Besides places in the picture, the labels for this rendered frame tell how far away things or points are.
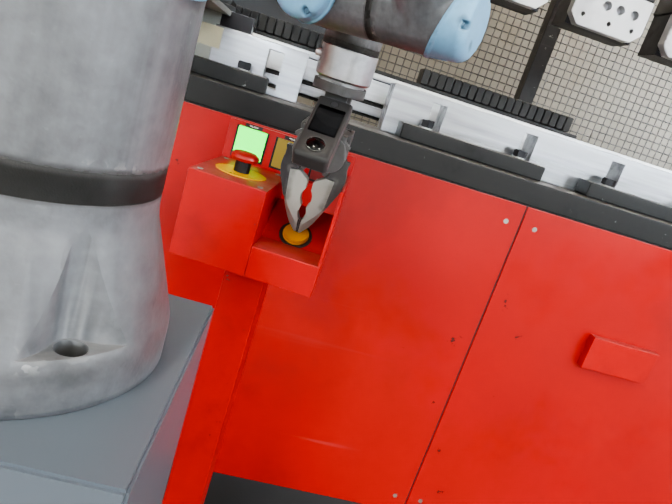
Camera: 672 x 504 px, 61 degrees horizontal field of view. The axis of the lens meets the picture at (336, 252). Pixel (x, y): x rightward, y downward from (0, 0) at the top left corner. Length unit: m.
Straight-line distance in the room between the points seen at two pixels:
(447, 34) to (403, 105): 0.59
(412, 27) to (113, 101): 0.41
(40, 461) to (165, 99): 0.15
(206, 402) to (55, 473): 0.69
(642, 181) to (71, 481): 1.26
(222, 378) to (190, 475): 0.18
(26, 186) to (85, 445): 0.10
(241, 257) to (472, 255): 0.52
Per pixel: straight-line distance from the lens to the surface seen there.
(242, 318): 0.85
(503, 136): 1.23
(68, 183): 0.24
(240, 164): 0.81
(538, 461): 1.41
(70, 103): 0.23
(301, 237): 0.81
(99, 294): 0.26
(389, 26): 0.62
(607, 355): 1.31
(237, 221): 0.76
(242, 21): 1.18
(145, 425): 0.27
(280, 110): 1.03
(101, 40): 0.23
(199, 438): 0.96
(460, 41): 0.59
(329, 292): 1.11
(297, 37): 1.55
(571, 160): 1.29
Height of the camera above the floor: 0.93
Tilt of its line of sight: 16 degrees down
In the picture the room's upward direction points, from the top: 18 degrees clockwise
